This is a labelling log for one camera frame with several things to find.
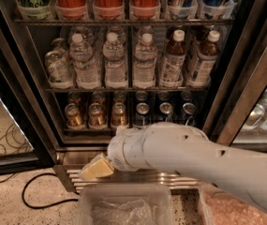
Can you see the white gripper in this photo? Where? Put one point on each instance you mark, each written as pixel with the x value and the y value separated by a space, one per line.
pixel 119 151

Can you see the orange can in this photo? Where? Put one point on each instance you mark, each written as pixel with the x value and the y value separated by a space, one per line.
pixel 96 115
pixel 73 115
pixel 119 97
pixel 118 115
pixel 98 97
pixel 74 97

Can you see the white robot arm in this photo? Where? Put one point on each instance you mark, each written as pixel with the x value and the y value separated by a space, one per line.
pixel 184 150

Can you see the blue can front left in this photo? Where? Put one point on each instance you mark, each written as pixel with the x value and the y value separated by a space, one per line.
pixel 142 117

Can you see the open fridge glass door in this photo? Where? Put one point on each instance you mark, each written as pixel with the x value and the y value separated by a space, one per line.
pixel 22 106

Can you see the blue can back left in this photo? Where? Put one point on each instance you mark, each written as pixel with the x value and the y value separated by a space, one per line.
pixel 141 97

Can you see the blue can front middle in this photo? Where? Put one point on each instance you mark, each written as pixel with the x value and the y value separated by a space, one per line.
pixel 165 112

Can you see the blue can back middle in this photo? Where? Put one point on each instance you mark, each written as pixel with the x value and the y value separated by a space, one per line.
pixel 163 96

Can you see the blue can front right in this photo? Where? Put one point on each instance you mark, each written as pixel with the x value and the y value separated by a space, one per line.
pixel 187 114

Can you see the silver can front middle shelf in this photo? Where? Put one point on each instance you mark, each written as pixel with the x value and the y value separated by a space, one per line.
pixel 57 67

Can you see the silver can shelf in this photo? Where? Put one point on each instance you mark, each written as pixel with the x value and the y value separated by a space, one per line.
pixel 60 44
pixel 57 67

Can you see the blue can back right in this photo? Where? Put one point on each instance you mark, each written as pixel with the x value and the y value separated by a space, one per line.
pixel 186 96

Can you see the silver can back middle shelf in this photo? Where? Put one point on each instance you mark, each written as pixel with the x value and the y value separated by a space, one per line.
pixel 60 44

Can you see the right fridge glass door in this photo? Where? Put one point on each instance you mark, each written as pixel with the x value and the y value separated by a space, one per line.
pixel 240 81

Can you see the red cola can middle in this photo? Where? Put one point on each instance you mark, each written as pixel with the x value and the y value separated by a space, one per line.
pixel 109 9

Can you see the red cola can right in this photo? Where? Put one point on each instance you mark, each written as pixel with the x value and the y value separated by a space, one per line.
pixel 144 9

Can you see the blue can top left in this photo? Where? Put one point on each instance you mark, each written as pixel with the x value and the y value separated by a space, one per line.
pixel 181 9

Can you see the clear plastic bin left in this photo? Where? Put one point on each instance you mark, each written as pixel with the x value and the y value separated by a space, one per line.
pixel 156 195

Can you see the clear plastic bin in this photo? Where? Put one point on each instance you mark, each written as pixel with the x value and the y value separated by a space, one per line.
pixel 156 195
pixel 204 208

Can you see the water bottle middle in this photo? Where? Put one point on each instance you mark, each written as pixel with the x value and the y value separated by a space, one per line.
pixel 114 61

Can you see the water bottle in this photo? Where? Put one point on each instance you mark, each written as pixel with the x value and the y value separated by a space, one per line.
pixel 84 63
pixel 114 61
pixel 144 62

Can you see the water bottle left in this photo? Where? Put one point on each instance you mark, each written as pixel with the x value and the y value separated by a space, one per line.
pixel 84 63

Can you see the water bottle right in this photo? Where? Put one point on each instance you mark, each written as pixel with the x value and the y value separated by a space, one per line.
pixel 144 62

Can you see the clear plastic bin right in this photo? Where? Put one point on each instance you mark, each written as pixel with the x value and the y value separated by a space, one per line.
pixel 204 208

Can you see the brown tea bottle left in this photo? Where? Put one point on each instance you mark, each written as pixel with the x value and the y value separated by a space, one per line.
pixel 173 59

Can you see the brown tea bottle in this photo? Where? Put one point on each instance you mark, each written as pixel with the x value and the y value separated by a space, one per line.
pixel 173 59
pixel 203 60

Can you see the brown tea bottle right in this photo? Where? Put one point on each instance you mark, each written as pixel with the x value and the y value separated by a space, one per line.
pixel 203 60

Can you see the middle wire shelf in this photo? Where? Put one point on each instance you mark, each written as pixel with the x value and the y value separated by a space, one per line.
pixel 129 89

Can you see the wire shelf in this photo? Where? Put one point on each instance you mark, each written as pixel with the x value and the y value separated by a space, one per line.
pixel 129 89
pixel 122 22

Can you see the top wire shelf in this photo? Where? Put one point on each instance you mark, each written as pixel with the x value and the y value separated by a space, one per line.
pixel 122 22

